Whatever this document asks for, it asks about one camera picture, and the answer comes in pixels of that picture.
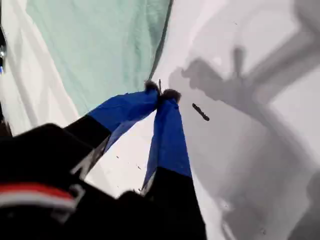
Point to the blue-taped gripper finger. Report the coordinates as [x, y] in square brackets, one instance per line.
[125, 110]
[170, 140]

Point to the pale green T-shirt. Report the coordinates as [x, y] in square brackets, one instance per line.
[100, 50]

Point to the small dark debris strip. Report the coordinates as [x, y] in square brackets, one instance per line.
[200, 112]

